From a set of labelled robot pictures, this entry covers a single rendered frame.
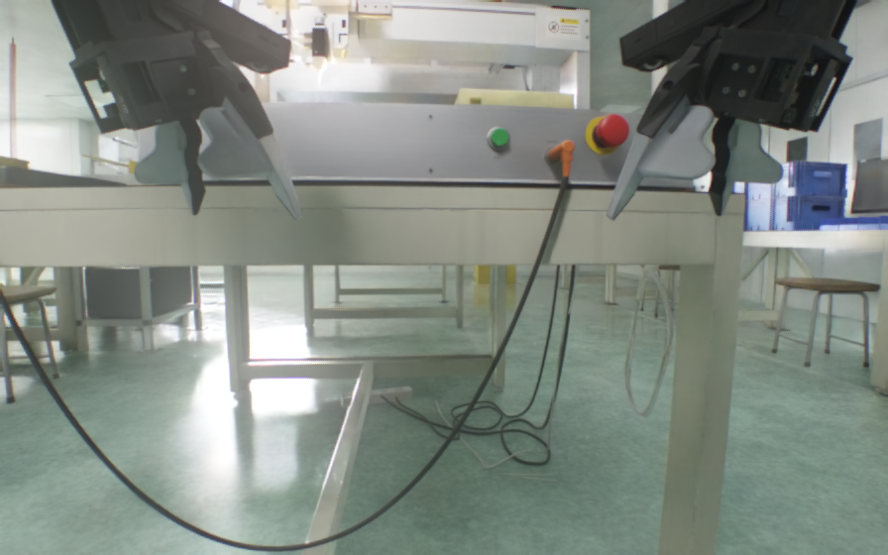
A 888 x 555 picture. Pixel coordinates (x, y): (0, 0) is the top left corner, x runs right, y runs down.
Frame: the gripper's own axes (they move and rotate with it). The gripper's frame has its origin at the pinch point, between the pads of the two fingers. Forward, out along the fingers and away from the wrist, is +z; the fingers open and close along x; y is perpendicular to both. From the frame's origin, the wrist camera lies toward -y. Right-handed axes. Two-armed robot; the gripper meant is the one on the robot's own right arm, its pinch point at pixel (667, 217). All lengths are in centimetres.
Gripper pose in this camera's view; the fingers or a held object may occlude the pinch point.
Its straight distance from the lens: 42.1
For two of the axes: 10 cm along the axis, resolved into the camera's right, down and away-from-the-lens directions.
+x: 8.7, -1.0, 4.9
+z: -1.6, 8.7, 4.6
